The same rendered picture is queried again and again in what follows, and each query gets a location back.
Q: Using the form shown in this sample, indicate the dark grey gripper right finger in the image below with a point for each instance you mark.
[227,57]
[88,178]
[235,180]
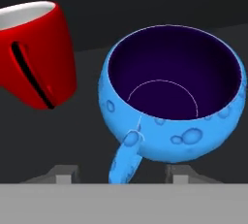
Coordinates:
[181,173]

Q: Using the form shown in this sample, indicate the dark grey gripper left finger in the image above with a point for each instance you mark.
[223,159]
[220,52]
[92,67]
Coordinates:
[64,173]

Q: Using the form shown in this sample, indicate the blue spotted mug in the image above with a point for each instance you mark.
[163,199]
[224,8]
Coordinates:
[168,82]

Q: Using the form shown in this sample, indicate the red mug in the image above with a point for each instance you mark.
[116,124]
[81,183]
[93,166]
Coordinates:
[45,56]

